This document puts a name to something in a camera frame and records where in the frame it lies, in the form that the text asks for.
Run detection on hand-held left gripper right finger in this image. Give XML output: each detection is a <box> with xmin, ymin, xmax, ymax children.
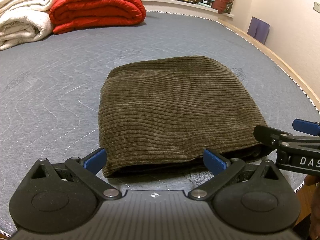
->
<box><xmin>188</xmin><ymin>149</ymin><xmax>281</xmax><ymax>201</ymax></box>

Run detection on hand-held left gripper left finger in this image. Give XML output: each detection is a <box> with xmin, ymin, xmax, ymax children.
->
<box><xmin>29</xmin><ymin>148</ymin><xmax>123</xmax><ymax>201</ymax></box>

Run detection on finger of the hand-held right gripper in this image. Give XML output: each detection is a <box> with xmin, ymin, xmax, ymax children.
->
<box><xmin>253</xmin><ymin>125</ymin><xmax>289</xmax><ymax>153</ymax></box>
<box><xmin>292</xmin><ymin>119</ymin><xmax>320</xmax><ymax>137</ymax></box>

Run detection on olive corduroy pants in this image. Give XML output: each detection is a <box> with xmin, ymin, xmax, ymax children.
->
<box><xmin>97</xmin><ymin>55</ymin><xmax>269</xmax><ymax>178</ymax></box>

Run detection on person's right hand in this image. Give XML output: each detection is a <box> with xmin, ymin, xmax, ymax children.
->
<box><xmin>304</xmin><ymin>175</ymin><xmax>320</xmax><ymax>240</ymax></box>

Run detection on purple folder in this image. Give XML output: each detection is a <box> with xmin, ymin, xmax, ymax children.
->
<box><xmin>247</xmin><ymin>16</ymin><xmax>270</xmax><ymax>43</ymax></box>

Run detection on red folded comforter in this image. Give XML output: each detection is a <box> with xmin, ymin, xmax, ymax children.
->
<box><xmin>49</xmin><ymin>0</ymin><xmax>147</xmax><ymax>35</ymax></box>

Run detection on white window ledge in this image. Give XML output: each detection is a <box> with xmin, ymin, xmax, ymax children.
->
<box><xmin>142</xmin><ymin>0</ymin><xmax>234</xmax><ymax>20</ymax></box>

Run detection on white folded blanket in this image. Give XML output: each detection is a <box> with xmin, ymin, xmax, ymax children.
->
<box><xmin>0</xmin><ymin>0</ymin><xmax>62</xmax><ymax>51</ymax></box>

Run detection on wooden bed frame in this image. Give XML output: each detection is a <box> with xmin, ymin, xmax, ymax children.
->
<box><xmin>217</xmin><ymin>17</ymin><xmax>320</xmax><ymax>105</ymax></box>

